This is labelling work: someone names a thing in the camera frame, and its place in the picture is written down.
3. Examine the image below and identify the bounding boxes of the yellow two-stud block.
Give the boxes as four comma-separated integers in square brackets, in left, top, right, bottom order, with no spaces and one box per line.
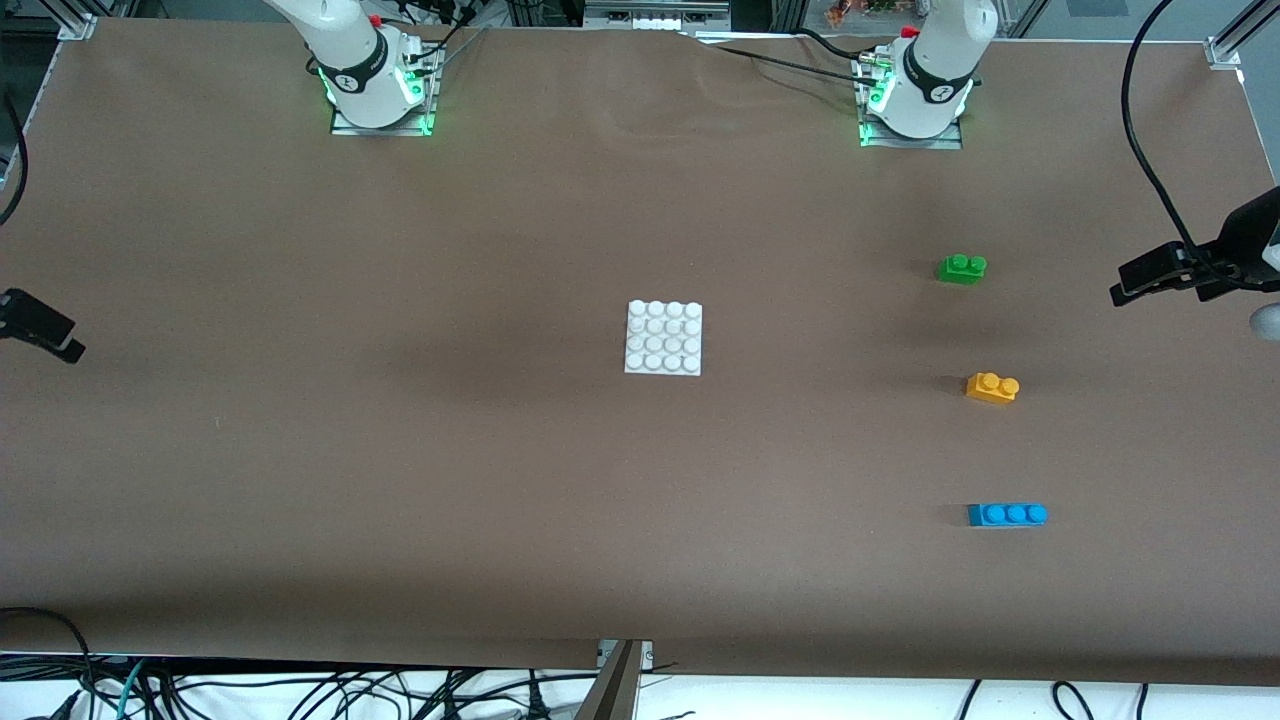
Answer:
[965,371,1022,407]

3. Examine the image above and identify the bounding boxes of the white studded base plate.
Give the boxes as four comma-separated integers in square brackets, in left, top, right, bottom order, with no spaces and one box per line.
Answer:
[624,300,704,378]

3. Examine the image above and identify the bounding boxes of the blue three-stud block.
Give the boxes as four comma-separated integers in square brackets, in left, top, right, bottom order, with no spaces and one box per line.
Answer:
[967,502,1049,529]

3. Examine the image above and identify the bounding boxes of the brown table cover sheet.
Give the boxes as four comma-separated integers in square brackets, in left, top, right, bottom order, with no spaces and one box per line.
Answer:
[0,15,1280,686]

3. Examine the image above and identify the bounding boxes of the grey metal rack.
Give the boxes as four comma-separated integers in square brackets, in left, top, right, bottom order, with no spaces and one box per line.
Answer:
[583,0,733,31]

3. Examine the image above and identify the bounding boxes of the aluminium table edge rail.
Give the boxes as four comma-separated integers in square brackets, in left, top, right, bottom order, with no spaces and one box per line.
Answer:
[0,40,63,191]
[1235,65,1280,191]

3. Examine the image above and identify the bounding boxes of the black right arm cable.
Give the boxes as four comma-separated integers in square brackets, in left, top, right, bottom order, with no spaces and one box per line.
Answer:
[0,95,29,226]

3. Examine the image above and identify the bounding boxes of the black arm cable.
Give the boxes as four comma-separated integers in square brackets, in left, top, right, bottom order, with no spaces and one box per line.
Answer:
[1122,0,1216,266]
[0,95,29,226]

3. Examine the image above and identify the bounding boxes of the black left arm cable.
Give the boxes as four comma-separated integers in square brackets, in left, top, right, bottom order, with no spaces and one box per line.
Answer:
[1122,0,1216,266]

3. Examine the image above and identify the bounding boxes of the aluminium frame corner profile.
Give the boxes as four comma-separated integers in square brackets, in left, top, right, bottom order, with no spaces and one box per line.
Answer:
[1205,0,1280,71]
[55,0,101,41]

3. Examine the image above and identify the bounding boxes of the black looped floor cable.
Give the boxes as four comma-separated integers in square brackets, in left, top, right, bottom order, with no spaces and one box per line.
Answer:
[0,605,96,720]

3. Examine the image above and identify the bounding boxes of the teal floor cable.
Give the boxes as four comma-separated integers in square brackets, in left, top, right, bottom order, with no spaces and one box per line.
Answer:
[85,655,151,720]

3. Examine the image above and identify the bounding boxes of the short black table cable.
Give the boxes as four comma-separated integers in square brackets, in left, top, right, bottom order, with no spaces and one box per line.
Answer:
[795,28,881,63]

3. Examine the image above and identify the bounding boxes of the long black table cable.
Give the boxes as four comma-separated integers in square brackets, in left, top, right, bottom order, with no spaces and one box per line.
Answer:
[697,40,886,81]

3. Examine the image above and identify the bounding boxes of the black floor cable tangle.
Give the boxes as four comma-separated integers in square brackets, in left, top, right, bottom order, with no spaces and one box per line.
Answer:
[150,670,601,720]

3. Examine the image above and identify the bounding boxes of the black base connector cable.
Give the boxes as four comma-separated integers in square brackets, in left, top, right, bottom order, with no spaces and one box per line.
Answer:
[405,0,491,76]

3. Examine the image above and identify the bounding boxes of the aluminium table bracket post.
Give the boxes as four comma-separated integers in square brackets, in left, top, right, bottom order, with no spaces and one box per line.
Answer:
[597,640,656,720]

